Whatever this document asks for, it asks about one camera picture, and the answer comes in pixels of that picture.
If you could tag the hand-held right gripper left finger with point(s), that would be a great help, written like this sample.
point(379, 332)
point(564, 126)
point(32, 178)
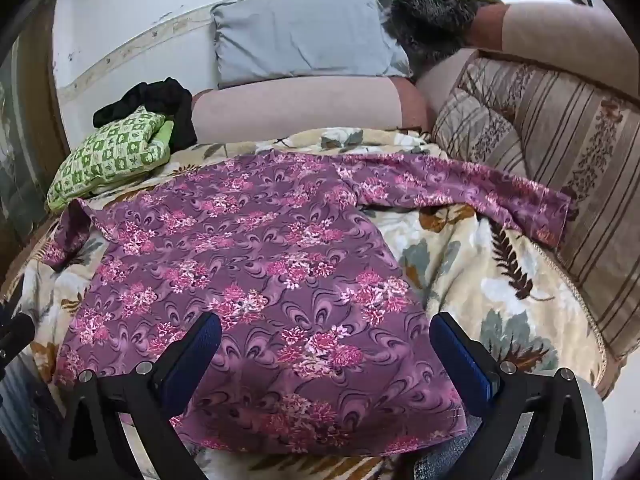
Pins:
point(195, 360)

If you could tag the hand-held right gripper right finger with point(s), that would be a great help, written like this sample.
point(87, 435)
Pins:
point(462, 365)

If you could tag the purple floral garment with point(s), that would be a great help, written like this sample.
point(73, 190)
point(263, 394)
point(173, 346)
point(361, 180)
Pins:
point(250, 260)

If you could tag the blue denim pants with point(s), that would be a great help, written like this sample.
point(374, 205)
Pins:
point(445, 462)

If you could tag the leaf print blanket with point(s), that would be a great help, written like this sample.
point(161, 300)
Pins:
point(450, 260)

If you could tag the wooden door with glass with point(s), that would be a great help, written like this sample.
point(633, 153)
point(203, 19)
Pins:
point(25, 160)

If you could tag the green patterned pillow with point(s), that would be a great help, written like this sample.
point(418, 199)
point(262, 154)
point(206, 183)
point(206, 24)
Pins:
point(112, 155)

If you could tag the black cloth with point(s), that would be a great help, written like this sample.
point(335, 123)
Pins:
point(160, 97)

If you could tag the pink bolster cushion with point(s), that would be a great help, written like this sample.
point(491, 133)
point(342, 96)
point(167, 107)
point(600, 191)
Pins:
point(300, 105)

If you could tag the dark furry cloth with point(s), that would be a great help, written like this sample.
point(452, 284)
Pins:
point(435, 25)

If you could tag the grey pillow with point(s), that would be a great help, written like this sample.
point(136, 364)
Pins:
point(305, 35)

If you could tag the beige sofa cushion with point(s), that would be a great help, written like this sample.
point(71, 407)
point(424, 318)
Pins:
point(560, 30)

